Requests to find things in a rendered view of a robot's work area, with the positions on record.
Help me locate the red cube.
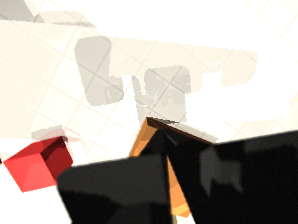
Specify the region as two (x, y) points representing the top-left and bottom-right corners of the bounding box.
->
(3, 136), (74, 193)

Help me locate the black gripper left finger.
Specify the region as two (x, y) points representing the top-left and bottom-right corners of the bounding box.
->
(55, 129), (174, 224)

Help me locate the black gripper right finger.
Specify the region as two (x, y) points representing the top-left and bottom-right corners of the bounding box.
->
(162, 128), (298, 224)

